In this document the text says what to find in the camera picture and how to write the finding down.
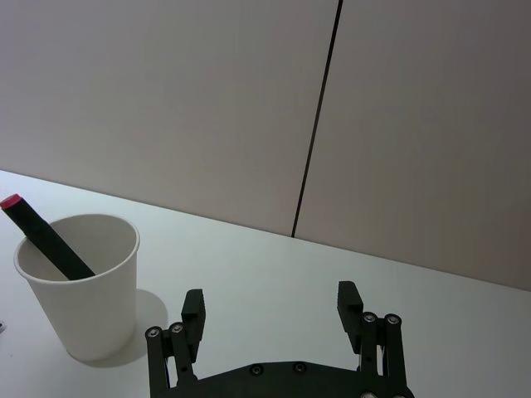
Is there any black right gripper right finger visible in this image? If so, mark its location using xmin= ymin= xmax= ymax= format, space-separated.
xmin=336 ymin=280 xmax=406 ymax=379

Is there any black marker with red cap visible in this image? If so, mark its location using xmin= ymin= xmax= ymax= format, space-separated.
xmin=0 ymin=193 xmax=97 ymax=280

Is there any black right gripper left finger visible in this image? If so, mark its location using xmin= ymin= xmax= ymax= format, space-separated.
xmin=144 ymin=289 xmax=207 ymax=391

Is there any white paper cup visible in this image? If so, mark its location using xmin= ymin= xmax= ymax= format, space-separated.
xmin=13 ymin=213 xmax=140 ymax=362

